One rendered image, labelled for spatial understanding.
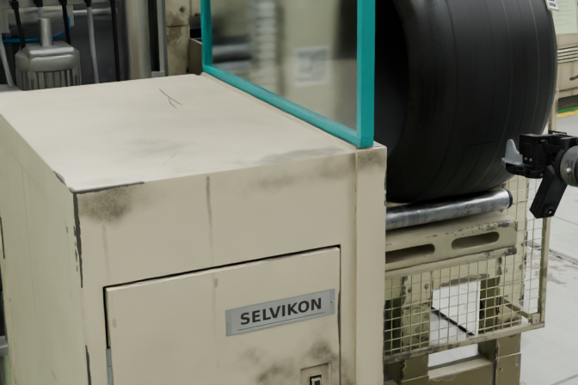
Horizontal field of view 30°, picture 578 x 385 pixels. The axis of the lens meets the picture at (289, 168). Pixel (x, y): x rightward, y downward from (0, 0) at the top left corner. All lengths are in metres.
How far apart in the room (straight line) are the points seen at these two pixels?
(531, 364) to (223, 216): 2.48
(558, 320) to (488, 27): 2.08
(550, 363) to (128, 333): 2.54
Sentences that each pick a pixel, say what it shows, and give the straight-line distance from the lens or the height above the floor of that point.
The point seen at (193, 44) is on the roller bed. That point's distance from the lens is 2.54.
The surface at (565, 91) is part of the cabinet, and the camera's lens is 7.12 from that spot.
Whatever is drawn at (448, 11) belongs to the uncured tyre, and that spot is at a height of 1.33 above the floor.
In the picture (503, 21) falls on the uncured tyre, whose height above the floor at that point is 1.31.
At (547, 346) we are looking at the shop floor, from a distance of 3.80.
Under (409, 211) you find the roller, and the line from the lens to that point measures 2.21.
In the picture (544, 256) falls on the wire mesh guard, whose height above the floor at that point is 0.52.
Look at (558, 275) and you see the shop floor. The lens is 4.40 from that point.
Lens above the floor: 1.63
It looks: 17 degrees down
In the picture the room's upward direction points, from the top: 1 degrees counter-clockwise
